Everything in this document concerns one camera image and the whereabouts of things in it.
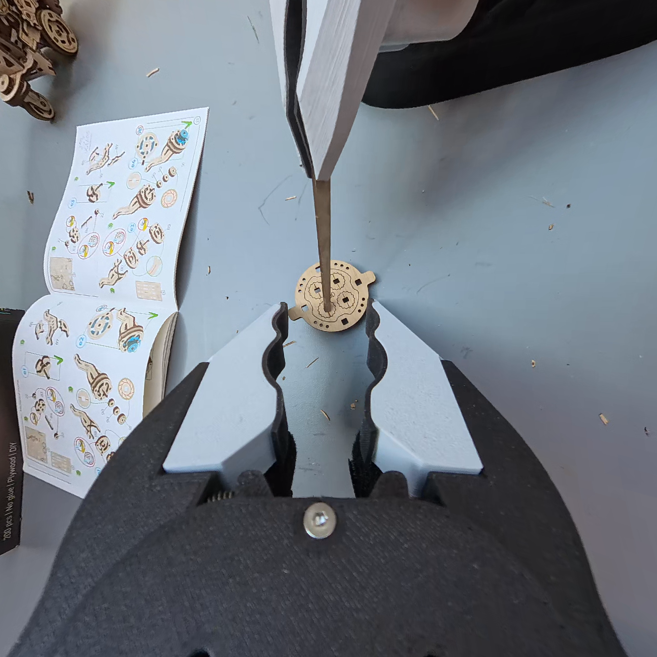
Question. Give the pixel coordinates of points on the round perforated wooden disc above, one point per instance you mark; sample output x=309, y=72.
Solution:
x=354, y=308

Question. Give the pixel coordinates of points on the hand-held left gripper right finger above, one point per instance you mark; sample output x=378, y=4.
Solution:
x=426, y=410

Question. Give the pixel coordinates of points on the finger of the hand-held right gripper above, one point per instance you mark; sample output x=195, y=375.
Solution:
x=339, y=77
x=292, y=51

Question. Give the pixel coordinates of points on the small wooden vehicle model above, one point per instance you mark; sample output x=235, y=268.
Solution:
x=31, y=51

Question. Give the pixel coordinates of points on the thin wooden stick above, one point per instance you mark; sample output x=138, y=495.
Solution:
x=322, y=246

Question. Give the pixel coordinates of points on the black textured wrist rest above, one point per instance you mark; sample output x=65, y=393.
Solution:
x=513, y=51

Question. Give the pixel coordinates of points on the white instruction booklet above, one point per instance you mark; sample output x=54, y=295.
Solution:
x=102, y=256

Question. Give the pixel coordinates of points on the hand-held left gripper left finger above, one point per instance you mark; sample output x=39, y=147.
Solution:
x=220, y=410

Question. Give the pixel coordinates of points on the dark teal model kit box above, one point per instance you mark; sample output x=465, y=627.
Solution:
x=10, y=410

